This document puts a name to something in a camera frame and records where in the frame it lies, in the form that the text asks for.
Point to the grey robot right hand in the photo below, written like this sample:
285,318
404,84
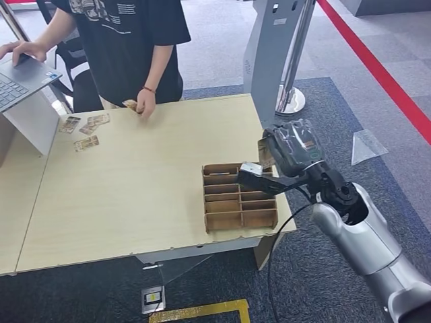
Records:
296,147

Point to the person's left hand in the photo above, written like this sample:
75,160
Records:
146,104

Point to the person's right hand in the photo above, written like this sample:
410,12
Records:
25,49

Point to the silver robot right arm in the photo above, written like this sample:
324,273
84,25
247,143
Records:
367,240

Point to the person's left forearm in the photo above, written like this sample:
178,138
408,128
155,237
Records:
158,67

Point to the person's right forearm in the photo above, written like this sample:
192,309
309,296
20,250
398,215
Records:
55,31

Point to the person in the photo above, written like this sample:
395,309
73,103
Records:
131,44

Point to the cardboard slotted card tray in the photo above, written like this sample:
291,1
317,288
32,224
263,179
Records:
232,205

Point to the grey laptop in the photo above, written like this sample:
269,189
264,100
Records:
23,79

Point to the dark blue carpet mat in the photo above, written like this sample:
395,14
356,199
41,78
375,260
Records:
337,107

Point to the white laptop stand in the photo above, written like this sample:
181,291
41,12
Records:
33,122

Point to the black office chair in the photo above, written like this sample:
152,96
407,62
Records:
85,91

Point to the clear acrylic sign holder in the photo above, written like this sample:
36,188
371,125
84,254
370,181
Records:
365,146

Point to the grey kiosk stand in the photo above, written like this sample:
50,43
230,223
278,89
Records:
266,58

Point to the red barrier belt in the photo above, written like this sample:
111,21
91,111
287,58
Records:
380,71

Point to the grey plinth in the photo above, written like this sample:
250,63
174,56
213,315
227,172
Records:
387,6

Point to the floor socket box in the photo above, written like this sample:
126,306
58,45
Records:
153,299

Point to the black camera bracket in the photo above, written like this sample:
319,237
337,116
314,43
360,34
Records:
269,183

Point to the chrome stanchion post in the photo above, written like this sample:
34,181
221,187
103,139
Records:
293,93

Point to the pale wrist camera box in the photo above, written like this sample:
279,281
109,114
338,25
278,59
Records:
251,169

